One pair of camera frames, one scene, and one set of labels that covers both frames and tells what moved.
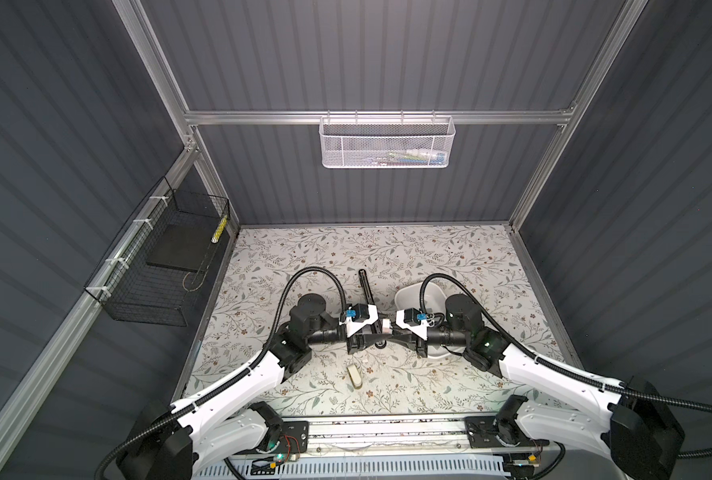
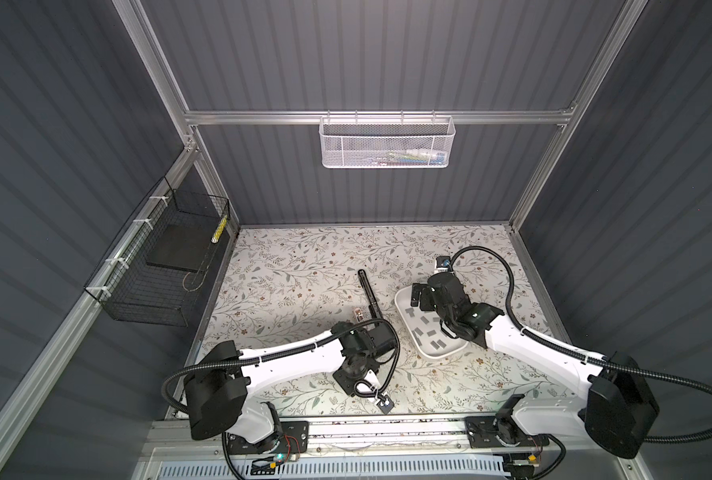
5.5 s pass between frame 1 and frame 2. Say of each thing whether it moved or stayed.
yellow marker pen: stayed
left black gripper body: moved
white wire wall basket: stayed
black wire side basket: stayed
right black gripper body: moved
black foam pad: stayed
